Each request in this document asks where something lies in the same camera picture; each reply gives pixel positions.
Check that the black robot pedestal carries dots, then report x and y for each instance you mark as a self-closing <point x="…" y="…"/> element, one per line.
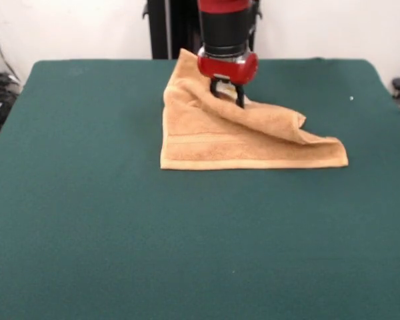
<point x="166" y="30"/>

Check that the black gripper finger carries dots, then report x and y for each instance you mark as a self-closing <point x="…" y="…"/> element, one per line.
<point x="240" y="98"/>
<point x="215" y="88"/>

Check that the orange terry towel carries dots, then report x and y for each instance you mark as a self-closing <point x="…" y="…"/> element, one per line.
<point x="226" y="140"/>

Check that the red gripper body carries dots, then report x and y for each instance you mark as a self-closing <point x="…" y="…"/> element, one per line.
<point x="226" y="68"/>

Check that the dark green table cloth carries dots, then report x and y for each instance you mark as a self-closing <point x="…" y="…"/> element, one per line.
<point x="86" y="216"/>

